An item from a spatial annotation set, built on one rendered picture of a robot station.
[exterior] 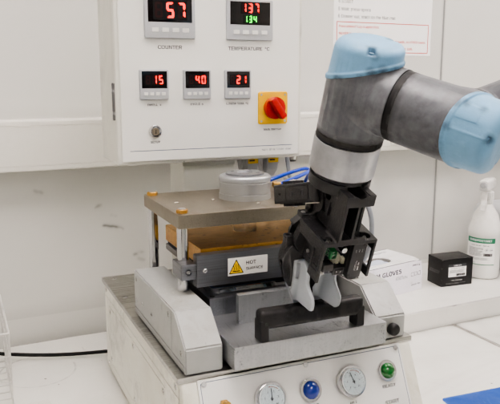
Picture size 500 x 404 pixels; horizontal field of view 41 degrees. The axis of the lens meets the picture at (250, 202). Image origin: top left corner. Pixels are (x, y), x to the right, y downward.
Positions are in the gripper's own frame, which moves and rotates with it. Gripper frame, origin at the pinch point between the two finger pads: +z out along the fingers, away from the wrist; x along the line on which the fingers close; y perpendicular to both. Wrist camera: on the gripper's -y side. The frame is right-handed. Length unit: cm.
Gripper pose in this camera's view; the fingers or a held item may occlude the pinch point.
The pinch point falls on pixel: (302, 300)
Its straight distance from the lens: 88.3
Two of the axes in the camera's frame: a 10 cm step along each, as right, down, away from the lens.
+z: -1.4, 8.7, 4.8
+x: 9.2, -0.7, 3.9
